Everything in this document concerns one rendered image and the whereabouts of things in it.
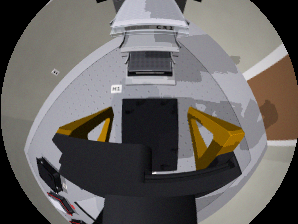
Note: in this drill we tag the dark grey shelf rack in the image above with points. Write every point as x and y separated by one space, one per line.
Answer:
139 43

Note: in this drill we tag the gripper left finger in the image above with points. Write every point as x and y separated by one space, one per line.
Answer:
81 127

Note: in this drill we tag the grey perforated base plate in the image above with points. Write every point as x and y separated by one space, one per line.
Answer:
90 92

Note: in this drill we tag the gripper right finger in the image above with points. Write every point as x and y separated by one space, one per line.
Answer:
226 137

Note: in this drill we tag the white microplate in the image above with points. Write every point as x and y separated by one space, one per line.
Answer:
57 204

